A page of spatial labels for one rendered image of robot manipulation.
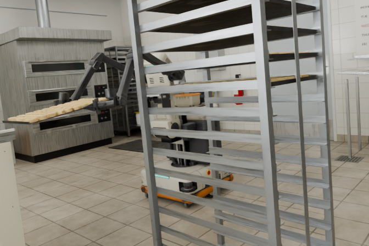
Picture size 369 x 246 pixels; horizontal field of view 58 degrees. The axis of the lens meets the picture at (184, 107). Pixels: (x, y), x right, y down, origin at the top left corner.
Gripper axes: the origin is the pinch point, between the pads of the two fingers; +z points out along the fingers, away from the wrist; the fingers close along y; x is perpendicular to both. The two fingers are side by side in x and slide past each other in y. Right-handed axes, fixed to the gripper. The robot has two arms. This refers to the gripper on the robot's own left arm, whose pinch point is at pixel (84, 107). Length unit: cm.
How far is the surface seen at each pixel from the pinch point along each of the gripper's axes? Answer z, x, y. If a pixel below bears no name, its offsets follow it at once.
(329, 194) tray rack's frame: -115, -88, 40
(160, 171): -46, -74, 23
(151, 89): -48, -71, -13
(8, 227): 42, -42, 53
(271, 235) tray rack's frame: -81, -118, 35
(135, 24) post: -45, -67, -41
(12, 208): 39, -39, 44
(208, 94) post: -76, -40, -2
